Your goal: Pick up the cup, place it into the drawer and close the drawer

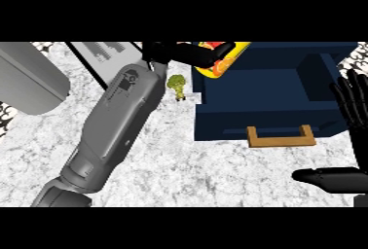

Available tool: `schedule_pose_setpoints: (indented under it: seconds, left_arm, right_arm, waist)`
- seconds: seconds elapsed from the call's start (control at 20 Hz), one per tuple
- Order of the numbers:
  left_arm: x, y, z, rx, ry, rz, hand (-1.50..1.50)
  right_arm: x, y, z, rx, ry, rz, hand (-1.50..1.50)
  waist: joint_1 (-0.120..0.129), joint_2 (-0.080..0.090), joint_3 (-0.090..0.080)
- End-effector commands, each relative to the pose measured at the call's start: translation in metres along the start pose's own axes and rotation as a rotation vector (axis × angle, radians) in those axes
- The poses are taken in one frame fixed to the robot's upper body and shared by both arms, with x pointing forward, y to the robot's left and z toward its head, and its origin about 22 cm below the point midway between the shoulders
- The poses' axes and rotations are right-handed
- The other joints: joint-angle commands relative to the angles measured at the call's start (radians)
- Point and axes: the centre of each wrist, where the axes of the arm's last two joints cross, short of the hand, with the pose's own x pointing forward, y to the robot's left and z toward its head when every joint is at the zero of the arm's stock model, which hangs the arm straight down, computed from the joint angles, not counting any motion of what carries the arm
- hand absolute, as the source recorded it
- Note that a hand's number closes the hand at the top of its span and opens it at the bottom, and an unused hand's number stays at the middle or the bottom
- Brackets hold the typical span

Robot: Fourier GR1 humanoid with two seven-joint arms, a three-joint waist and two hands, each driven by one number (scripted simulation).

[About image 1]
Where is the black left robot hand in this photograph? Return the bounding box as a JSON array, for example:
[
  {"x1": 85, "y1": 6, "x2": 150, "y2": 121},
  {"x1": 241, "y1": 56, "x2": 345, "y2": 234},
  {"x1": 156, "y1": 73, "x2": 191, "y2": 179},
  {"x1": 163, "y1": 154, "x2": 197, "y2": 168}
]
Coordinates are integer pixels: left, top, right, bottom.
[{"x1": 141, "y1": 41, "x2": 237, "y2": 69}]

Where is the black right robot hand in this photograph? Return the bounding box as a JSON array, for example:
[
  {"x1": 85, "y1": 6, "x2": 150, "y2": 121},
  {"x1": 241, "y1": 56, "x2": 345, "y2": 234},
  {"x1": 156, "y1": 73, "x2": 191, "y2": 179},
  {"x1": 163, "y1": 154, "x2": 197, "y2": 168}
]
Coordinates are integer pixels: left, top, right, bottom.
[{"x1": 290, "y1": 67, "x2": 368, "y2": 196}]

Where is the yellow cup with colourful print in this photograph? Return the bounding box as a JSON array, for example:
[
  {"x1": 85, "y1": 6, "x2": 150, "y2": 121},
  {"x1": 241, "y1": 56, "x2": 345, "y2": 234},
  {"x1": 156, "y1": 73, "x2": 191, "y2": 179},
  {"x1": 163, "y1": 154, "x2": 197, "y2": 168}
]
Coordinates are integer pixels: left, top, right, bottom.
[{"x1": 193, "y1": 41, "x2": 253, "y2": 79}]

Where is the green broccoli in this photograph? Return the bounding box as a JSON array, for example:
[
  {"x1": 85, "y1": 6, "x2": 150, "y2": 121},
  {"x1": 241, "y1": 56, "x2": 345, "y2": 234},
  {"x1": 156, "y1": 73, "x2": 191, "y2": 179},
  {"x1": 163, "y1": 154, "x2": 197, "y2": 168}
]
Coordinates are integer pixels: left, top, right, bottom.
[{"x1": 166, "y1": 74, "x2": 190, "y2": 102}]

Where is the pale grey panel, black edge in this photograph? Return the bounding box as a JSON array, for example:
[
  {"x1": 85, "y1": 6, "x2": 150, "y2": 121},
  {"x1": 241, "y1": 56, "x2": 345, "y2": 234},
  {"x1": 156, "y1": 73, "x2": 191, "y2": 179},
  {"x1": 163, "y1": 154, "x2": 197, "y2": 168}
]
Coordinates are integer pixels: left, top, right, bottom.
[{"x1": 64, "y1": 41, "x2": 145, "y2": 92}]

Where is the navy blue cabinet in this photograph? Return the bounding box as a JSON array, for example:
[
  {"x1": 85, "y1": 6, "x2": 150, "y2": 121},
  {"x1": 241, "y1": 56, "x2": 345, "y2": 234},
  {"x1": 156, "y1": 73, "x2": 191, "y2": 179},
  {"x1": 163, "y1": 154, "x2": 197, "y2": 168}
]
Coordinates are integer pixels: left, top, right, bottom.
[{"x1": 191, "y1": 41, "x2": 361, "y2": 102}]

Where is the grey rounded appliance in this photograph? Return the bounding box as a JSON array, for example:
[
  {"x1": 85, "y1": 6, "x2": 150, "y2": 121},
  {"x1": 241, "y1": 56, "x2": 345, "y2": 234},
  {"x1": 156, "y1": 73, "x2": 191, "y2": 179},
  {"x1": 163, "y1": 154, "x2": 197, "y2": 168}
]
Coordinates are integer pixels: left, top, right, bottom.
[{"x1": 0, "y1": 41, "x2": 74, "y2": 117}]

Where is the navy blue drawer, wooden handle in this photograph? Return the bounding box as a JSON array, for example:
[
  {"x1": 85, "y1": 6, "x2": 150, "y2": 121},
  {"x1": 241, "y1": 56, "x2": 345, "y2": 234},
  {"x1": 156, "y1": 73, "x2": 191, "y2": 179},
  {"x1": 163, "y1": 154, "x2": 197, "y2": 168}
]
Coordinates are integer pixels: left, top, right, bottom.
[{"x1": 191, "y1": 61, "x2": 351, "y2": 149}]

